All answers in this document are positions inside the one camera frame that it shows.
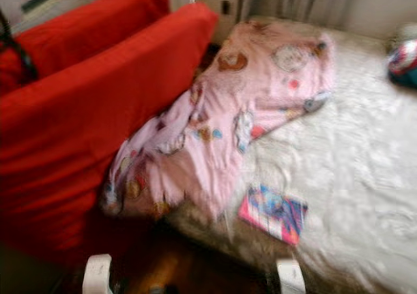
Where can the pink cartoon print blanket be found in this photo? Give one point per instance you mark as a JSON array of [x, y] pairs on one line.
[[247, 108]]

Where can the red fabric sofa cushion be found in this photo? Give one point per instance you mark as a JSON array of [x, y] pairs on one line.
[[91, 131], [91, 33]]

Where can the colourful comic book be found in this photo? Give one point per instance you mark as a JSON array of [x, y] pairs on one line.
[[273, 214]]

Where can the bed with beige floral sheet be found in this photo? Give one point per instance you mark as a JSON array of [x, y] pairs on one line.
[[352, 163]]

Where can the black wall socket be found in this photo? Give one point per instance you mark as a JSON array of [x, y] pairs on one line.
[[226, 7]]

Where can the dark side table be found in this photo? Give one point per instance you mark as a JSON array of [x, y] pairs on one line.
[[26, 273]]

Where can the blue pillow with white star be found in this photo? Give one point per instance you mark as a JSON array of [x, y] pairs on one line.
[[404, 59]]

